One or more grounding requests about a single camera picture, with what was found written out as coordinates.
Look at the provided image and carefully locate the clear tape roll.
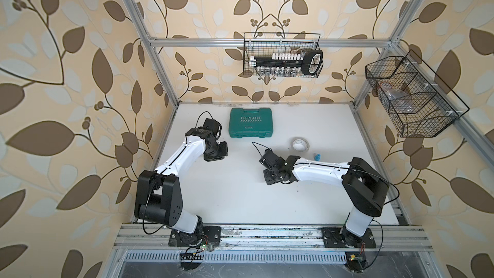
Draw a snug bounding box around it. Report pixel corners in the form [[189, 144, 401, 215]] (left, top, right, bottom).
[[291, 137, 310, 153]]

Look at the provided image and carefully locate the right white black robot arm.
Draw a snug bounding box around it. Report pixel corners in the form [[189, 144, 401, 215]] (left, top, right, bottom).
[[259, 149, 391, 249]]

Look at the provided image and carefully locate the black white tool in basket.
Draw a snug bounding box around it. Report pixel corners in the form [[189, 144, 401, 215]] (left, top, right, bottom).
[[247, 50, 324, 78]]

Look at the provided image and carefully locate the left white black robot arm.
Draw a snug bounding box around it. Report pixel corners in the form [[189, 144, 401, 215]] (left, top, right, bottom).
[[135, 118, 228, 247]]

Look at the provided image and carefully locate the green plastic tool case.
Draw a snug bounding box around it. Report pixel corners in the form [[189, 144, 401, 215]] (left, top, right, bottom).
[[228, 108, 274, 138]]

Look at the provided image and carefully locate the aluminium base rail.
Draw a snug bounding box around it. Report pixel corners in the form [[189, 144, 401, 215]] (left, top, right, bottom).
[[113, 224, 433, 265]]

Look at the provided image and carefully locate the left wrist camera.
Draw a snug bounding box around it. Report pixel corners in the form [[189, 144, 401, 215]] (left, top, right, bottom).
[[200, 118, 222, 140]]

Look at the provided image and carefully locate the centre black wire basket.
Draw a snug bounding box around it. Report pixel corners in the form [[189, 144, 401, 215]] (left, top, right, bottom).
[[243, 32, 324, 79]]

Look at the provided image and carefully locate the black wire basket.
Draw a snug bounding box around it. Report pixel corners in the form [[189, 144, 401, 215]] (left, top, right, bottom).
[[365, 50, 470, 138], [243, 32, 324, 79]]

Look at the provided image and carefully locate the plastic bag in basket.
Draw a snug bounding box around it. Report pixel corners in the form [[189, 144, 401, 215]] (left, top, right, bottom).
[[381, 82, 414, 113]]

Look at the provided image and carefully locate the right black wire basket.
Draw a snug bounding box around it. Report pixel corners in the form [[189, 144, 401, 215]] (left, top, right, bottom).
[[365, 50, 470, 138]]

